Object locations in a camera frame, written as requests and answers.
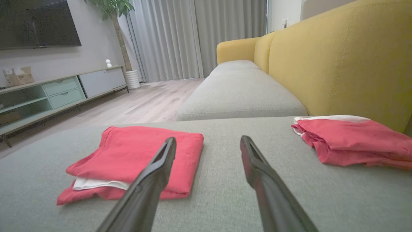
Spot yellow sofa backrest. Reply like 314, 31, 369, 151
216, 0, 412, 134

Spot red shorts with white stripe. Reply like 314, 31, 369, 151
291, 115, 412, 170

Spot brown cardboard box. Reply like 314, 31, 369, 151
3, 66, 34, 87

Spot small grey sofa seat cushion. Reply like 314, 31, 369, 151
176, 60, 308, 121

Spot white ribbed plant pot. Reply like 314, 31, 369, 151
126, 70, 141, 90

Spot pale green cabinet drawer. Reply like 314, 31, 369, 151
42, 77, 80, 97
48, 89, 86, 110

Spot light grey sheer curtain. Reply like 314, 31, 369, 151
127, 0, 204, 83

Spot long low TV cabinet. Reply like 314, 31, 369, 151
0, 65, 130, 148

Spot white cabinet sliding door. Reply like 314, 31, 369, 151
79, 68, 127, 98

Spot green leafy indoor tree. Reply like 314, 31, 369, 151
84, 0, 136, 72

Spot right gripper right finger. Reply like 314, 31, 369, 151
240, 135, 320, 232

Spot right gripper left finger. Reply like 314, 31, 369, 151
96, 137, 177, 232

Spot large grey sofa seat cushion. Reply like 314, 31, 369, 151
0, 116, 412, 232

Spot red basketball jersey white trim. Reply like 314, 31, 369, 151
57, 126, 204, 206

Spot grey pleated curtain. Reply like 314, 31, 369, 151
194, 0, 268, 78

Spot black flat screen television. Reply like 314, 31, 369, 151
0, 0, 82, 50

